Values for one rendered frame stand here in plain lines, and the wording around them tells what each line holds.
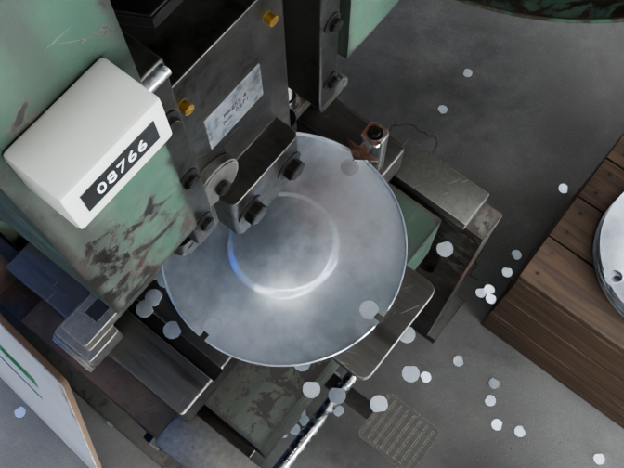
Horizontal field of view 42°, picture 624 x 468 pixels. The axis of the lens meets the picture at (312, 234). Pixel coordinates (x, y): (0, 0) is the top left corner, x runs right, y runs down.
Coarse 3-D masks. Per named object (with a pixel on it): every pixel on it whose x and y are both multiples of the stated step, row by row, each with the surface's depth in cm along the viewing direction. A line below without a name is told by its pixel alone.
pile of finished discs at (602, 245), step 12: (612, 204) 138; (612, 216) 138; (600, 228) 139; (612, 228) 138; (600, 240) 136; (612, 240) 137; (600, 252) 136; (612, 252) 136; (600, 264) 136; (612, 264) 135; (600, 276) 136; (612, 276) 136; (612, 288) 133; (612, 300) 135
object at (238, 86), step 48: (144, 0) 59; (192, 0) 60; (240, 0) 60; (192, 48) 59; (240, 48) 63; (192, 96) 61; (240, 96) 69; (288, 96) 79; (192, 144) 67; (240, 144) 76; (288, 144) 78; (240, 192) 76
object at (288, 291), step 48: (336, 144) 99; (288, 192) 97; (336, 192) 97; (384, 192) 97; (240, 240) 94; (288, 240) 94; (336, 240) 95; (384, 240) 95; (192, 288) 93; (240, 288) 93; (288, 288) 92; (336, 288) 93; (384, 288) 93; (240, 336) 91; (288, 336) 91; (336, 336) 91
